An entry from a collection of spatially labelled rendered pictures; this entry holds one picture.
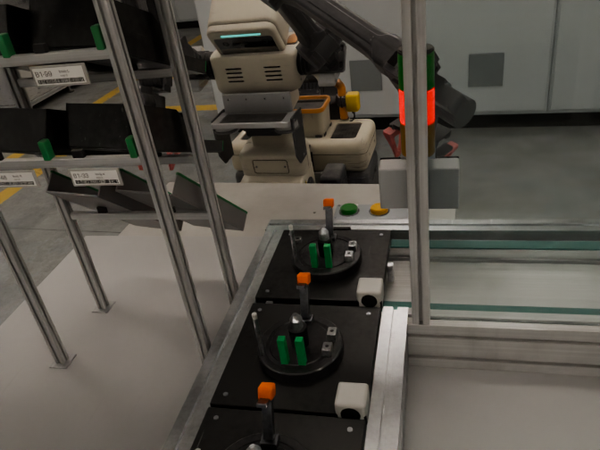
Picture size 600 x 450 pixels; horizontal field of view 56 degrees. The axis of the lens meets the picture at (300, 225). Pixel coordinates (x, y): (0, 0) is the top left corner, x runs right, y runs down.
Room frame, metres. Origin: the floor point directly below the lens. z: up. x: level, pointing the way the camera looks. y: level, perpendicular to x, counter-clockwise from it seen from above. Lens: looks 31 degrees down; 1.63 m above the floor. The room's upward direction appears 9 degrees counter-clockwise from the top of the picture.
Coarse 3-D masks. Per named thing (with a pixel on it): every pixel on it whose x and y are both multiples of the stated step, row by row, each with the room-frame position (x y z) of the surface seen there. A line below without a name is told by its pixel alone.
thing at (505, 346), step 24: (408, 240) 1.00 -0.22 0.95; (408, 264) 0.96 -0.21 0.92; (408, 288) 0.88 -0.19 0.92; (408, 312) 0.76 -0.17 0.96; (408, 336) 0.73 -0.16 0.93; (432, 336) 0.72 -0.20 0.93; (456, 336) 0.71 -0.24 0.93; (480, 336) 0.70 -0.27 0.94; (504, 336) 0.69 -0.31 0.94; (528, 336) 0.68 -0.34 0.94; (552, 336) 0.67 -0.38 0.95; (576, 336) 0.66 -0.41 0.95; (432, 360) 0.72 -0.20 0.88; (456, 360) 0.71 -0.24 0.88; (480, 360) 0.70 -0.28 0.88; (504, 360) 0.69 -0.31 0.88; (528, 360) 0.68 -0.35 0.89; (552, 360) 0.66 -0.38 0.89; (576, 360) 0.65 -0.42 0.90
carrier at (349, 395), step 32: (256, 320) 0.68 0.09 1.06; (288, 320) 0.75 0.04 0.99; (320, 320) 0.74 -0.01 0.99; (352, 320) 0.75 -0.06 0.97; (256, 352) 0.71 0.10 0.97; (288, 352) 0.68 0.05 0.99; (320, 352) 0.66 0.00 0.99; (352, 352) 0.67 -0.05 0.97; (224, 384) 0.65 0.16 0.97; (256, 384) 0.64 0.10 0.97; (288, 384) 0.63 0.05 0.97; (320, 384) 0.62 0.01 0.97; (352, 384) 0.59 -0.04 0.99; (352, 416) 0.55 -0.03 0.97
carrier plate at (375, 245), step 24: (288, 240) 1.04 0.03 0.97; (360, 240) 1.00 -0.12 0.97; (384, 240) 0.98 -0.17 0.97; (288, 264) 0.95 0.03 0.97; (384, 264) 0.90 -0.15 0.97; (264, 288) 0.88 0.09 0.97; (288, 288) 0.87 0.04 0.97; (312, 288) 0.86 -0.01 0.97; (336, 288) 0.85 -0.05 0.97; (384, 288) 0.84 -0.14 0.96
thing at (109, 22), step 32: (96, 0) 0.78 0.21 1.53; (160, 0) 0.95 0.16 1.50; (128, 64) 0.79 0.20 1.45; (128, 96) 0.79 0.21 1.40; (192, 96) 0.96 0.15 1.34; (192, 128) 0.95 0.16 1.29; (160, 192) 0.78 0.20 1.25; (0, 224) 0.88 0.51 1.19; (64, 224) 1.04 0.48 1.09; (160, 224) 0.79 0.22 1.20; (224, 256) 0.95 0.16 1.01; (32, 288) 0.89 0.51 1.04; (96, 288) 1.04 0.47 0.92; (192, 288) 0.79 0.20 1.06; (192, 320) 0.79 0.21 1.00; (64, 352) 0.89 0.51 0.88
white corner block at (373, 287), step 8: (360, 280) 0.83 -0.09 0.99; (368, 280) 0.83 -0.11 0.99; (376, 280) 0.82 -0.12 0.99; (360, 288) 0.81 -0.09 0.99; (368, 288) 0.81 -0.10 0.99; (376, 288) 0.80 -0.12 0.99; (360, 296) 0.80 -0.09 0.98; (368, 296) 0.79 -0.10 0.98; (376, 296) 0.79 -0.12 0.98; (360, 304) 0.80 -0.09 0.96; (368, 304) 0.79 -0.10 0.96; (376, 304) 0.79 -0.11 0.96
